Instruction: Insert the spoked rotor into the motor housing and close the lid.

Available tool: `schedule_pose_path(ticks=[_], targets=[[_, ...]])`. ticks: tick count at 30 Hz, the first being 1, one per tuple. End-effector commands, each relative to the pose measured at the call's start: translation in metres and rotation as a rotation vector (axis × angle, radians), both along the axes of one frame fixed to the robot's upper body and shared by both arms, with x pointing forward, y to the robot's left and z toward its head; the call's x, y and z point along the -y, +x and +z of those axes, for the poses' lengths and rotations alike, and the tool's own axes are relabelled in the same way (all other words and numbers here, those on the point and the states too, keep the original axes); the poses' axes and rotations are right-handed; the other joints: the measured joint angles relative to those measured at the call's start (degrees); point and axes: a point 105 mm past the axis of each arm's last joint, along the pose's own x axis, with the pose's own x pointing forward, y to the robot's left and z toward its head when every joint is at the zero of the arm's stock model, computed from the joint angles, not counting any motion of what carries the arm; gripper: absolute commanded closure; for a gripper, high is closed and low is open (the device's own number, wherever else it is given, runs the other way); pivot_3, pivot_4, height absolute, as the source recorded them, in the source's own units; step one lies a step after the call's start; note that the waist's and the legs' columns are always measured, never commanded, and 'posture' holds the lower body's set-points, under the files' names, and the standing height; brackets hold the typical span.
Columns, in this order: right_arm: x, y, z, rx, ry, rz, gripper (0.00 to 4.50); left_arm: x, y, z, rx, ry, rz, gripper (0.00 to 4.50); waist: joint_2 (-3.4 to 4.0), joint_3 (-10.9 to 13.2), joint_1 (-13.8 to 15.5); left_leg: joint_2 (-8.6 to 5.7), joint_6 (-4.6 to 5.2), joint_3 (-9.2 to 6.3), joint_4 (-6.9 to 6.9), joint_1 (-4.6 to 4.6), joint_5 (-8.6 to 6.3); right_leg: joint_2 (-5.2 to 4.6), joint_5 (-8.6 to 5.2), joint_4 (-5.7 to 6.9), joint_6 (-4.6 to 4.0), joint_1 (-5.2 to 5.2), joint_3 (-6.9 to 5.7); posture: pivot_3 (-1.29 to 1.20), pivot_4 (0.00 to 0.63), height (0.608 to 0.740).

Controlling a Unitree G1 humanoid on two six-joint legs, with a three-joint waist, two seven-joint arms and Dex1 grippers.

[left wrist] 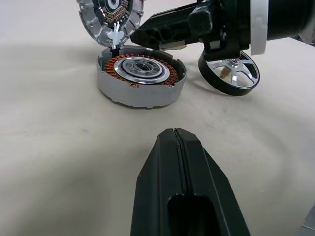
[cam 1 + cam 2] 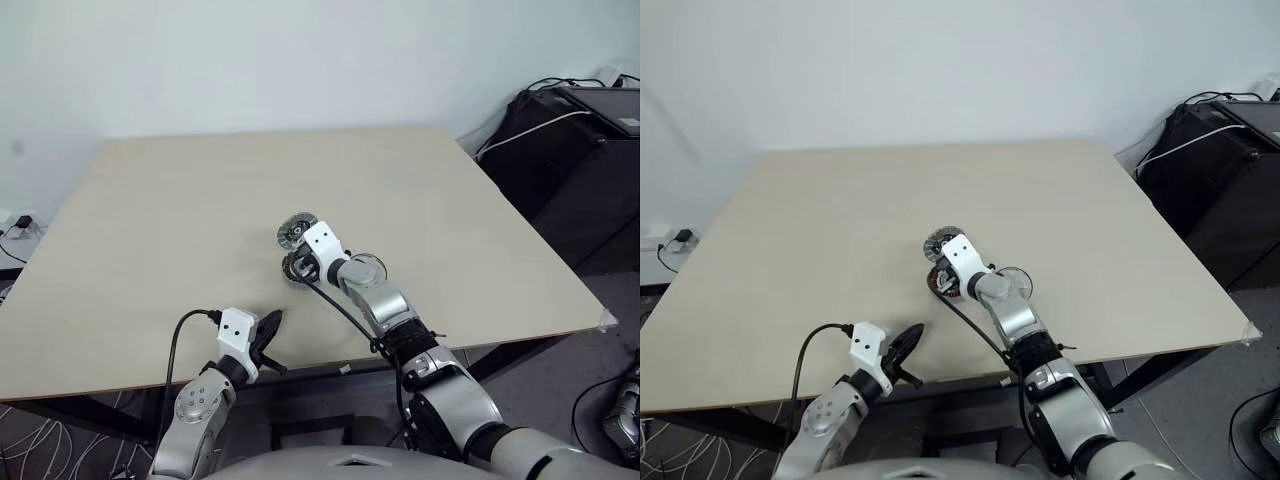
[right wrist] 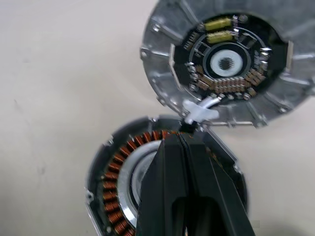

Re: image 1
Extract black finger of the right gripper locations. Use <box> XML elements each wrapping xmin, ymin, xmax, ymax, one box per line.
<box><xmin>129</xmin><ymin>11</ymin><xmax>205</xmax><ymax>50</ymax></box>
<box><xmin>147</xmin><ymin>2</ymin><xmax>198</xmax><ymax>21</ymax></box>

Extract grey metal base plate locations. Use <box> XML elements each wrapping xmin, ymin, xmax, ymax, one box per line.
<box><xmin>301</xmin><ymin>203</ymin><xmax>315</xmax><ymax>236</ymax></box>

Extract black chrome spoked rotor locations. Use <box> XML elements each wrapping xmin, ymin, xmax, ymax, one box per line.
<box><xmin>198</xmin><ymin>50</ymin><xmax>260</xmax><ymax>97</ymax></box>

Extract grey hinged motor lid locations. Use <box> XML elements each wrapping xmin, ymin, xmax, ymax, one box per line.
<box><xmin>75</xmin><ymin>0</ymin><xmax>146</xmax><ymax>50</ymax></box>

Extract grey motor housing copper windings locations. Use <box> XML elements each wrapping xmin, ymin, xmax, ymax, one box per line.
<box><xmin>97</xmin><ymin>46</ymin><xmax>188</xmax><ymax>109</ymax></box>

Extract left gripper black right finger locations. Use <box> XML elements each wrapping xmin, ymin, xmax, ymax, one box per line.
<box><xmin>174</xmin><ymin>127</ymin><xmax>250</xmax><ymax>236</ymax></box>

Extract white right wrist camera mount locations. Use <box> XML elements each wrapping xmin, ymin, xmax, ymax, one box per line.
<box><xmin>249</xmin><ymin>0</ymin><xmax>269</xmax><ymax>56</ymax></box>

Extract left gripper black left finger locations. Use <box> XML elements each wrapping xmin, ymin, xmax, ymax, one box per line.
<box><xmin>129</xmin><ymin>127</ymin><xmax>188</xmax><ymax>236</ymax></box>

